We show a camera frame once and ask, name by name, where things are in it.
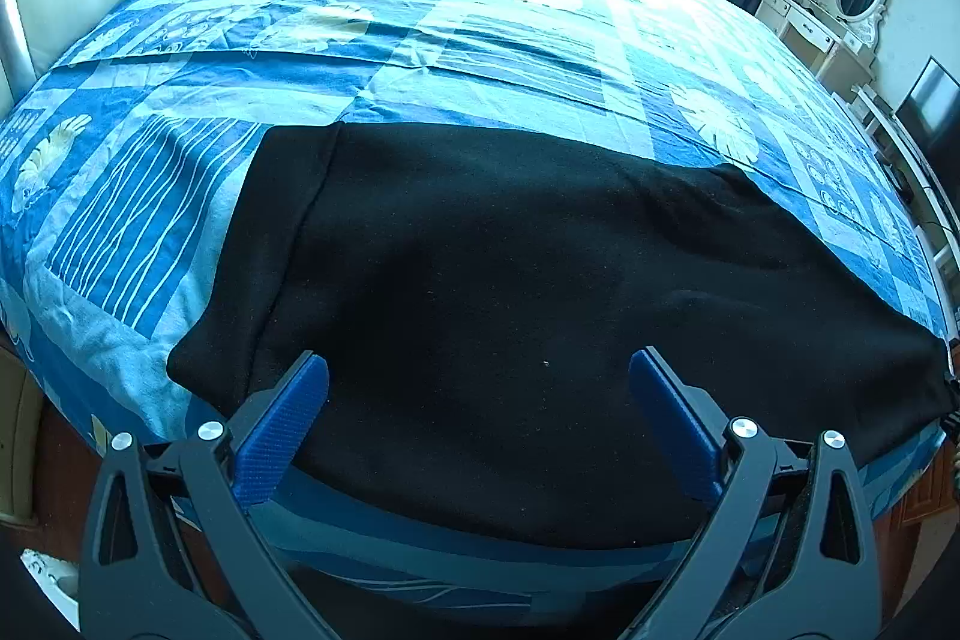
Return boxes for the black pants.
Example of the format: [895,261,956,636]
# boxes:
[166,122,955,547]

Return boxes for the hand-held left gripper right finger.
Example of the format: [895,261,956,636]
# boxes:
[622,347,882,640]

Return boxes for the wooden cabinet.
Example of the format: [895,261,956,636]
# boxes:
[900,456,960,540]

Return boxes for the black flat television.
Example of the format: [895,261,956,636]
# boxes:
[896,56,960,163]

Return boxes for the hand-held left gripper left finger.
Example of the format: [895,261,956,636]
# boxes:
[79,351,353,640]

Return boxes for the white television shelf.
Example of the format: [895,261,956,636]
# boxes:
[851,85,960,341]

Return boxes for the beige bedside cabinet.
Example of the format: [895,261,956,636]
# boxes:
[0,340,47,525]

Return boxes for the blue patterned bed sheet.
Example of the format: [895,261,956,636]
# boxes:
[0,0,953,611]

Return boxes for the white power strip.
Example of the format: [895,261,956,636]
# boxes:
[19,546,82,633]

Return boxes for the white dressing table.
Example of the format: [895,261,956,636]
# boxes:
[754,0,880,103]

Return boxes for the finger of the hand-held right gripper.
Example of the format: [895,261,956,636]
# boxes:
[941,370,960,437]

